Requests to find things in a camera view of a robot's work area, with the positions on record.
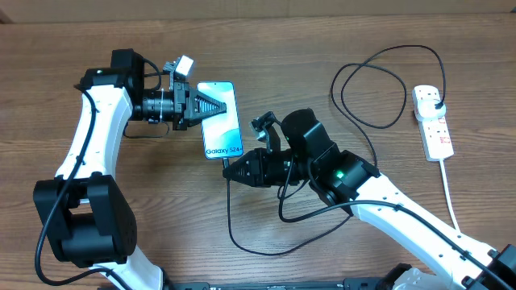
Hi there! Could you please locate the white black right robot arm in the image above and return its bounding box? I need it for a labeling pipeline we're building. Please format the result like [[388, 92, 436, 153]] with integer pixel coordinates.
[[223, 109, 515, 289]]

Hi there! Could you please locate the white charger plug adapter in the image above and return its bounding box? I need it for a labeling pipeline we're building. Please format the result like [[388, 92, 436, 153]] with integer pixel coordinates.
[[414, 99, 447, 122]]

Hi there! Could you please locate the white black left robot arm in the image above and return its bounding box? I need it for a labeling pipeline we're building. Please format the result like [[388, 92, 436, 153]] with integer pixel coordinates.
[[33, 48, 227, 289]]

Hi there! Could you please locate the white power strip cord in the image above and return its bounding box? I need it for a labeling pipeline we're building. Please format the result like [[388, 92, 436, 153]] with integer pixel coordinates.
[[438, 159, 461, 233]]

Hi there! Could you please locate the white power strip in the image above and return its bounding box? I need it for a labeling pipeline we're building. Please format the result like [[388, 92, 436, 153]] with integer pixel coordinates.
[[412, 85, 454, 162]]

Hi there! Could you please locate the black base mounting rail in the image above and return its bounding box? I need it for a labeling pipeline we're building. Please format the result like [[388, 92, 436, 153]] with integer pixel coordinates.
[[96, 276, 388, 290]]

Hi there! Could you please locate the black USB charger cable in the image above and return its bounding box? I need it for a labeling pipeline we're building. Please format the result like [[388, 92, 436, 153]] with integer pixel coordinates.
[[223, 44, 447, 257]]

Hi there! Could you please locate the blue Galaxy smartphone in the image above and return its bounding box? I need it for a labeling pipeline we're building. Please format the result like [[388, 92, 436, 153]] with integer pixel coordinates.
[[197, 81, 243, 160]]

